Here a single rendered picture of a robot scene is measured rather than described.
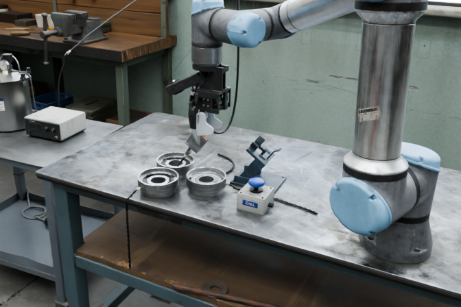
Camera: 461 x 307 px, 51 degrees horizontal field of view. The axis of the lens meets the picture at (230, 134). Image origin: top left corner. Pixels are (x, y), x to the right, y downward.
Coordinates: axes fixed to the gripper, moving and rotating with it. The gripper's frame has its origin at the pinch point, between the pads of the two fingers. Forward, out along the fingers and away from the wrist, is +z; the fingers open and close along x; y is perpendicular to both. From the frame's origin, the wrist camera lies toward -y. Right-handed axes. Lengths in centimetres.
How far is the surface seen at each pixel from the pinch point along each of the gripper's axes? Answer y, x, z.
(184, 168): -4.2, 0.0, 9.9
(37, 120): -82, 25, 17
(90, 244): -32, -8, 38
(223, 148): -4.1, 24.9, 13.2
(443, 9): 50, 149, -21
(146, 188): -7.6, -13.6, 10.4
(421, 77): 46, 157, 14
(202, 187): 4.9, -7.2, 10.0
